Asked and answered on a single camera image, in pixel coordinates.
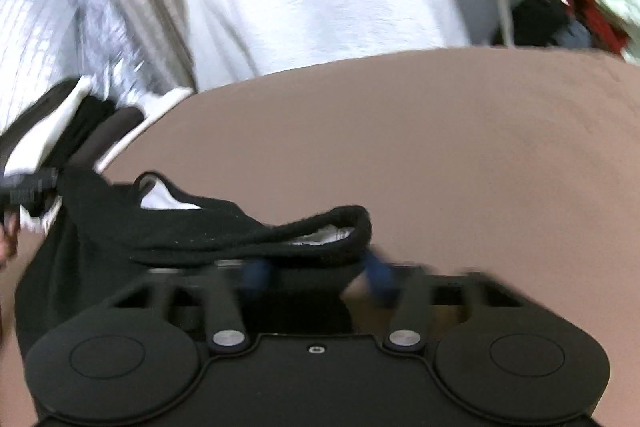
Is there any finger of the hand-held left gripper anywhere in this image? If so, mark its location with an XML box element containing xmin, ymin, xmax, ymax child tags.
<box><xmin>0</xmin><ymin>168</ymin><xmax>62</xmax><ymax>208</ymax></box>

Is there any black folded garment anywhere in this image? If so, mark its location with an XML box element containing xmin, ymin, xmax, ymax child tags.
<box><xmin>50</xmin><ymin>97</ymin><xmax>117</xmax><ymax>180</ymax></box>

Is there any brown bed sheet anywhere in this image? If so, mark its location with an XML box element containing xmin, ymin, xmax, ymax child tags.
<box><xmin>0</xmin><ymin>47</ymin><xmax>640</xmax><ymax>427</ymax></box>

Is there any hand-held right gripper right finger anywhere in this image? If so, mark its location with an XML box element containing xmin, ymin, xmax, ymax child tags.
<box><xmin>361</xmin><ymin>251</ymin><xmax>528</xmax><ymax>353</ymax></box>

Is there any grey folded garment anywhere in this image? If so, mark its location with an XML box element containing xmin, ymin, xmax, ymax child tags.
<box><xmin>75</xmin><ymin>107</ymin><xmax>147</xmax><ymax>170</ymax></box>

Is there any black long-sleeve sweater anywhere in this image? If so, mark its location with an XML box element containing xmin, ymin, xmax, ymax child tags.
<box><xmin>14</xmin><ymin>167</ymin><xmax>401</xmax><ymax>358</ymax></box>

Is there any red cloth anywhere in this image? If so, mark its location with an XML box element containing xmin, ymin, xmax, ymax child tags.
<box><xmin>555</xmin><ymin>0</ymin><xmax>633</xmax><ymax>58</ymax></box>

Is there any person's left hand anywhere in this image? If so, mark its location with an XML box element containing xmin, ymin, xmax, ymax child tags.
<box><xmin>0</xmin><ymin>209</ymin><xmax>22</xmax><ymax>270</ymax></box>

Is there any pile of dark clothes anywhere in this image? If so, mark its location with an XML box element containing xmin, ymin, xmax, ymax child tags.
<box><xmin>492</xmin><ymin>0</ymin><xmax>596</xmax><ymax>48</ymax></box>

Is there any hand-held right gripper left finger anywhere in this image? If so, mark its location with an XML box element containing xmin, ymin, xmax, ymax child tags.
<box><xmin>105</xmin><ymin>257</ymin><xmax>273</xmax><ymax>354</ymax></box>

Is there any white folded garment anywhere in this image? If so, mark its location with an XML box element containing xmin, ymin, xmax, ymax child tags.
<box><xmin>4</xmin><ymin>76</ymin><xmax>96</xmax><ymax>233</ymax></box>

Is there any silvery pleated curtain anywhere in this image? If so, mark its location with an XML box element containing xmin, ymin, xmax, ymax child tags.
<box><xmin>0</xmin><ymin>0</ymin><xmax>166</xmax><ymax>132</ymax></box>

